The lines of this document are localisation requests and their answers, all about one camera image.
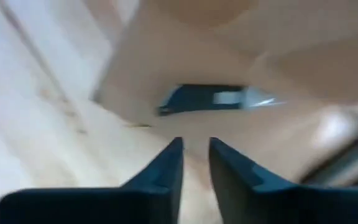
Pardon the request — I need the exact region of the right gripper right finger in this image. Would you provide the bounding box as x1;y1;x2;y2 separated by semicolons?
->
208;136;358;224

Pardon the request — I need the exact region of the brown cardboard box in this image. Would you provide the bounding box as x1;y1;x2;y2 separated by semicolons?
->
93;0;358;190

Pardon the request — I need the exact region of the grey box cutter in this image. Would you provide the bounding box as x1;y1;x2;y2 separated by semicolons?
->
157;83;287;118

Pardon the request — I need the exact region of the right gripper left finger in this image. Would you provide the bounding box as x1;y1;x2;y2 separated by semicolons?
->
0;136;185;224

